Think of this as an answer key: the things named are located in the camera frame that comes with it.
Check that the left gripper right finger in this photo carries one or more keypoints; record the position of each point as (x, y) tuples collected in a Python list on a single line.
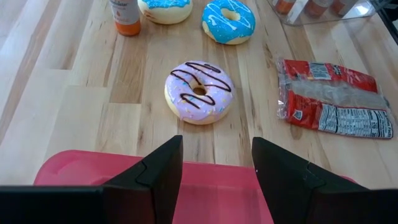
[(280, 193)]

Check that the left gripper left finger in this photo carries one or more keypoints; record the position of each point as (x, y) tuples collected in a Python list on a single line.
[(161, 186)]

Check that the red silver candy package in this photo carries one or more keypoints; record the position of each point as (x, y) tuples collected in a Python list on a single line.
[(311, 109)]

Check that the pink donut chocolate drizzle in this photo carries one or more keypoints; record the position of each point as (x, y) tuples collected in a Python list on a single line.
[(214, 109)]

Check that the blue donut white drizzle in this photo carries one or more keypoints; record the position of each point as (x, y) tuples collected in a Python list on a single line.
[(217, 31)]

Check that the blue frosted donut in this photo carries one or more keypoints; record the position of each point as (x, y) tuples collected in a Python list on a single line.
[(164, 15)]

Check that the orange food colouring bottle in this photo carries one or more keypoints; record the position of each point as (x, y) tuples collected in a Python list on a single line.
[(126, 18)]

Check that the pink translucent plastic tray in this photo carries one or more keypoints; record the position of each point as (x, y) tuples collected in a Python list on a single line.
[(217, 193)]

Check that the clear plastic container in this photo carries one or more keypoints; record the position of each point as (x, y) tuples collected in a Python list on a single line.
[(363, 9)]

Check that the black metal table frame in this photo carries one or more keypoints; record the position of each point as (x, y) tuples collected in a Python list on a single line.
[(392, 21)]

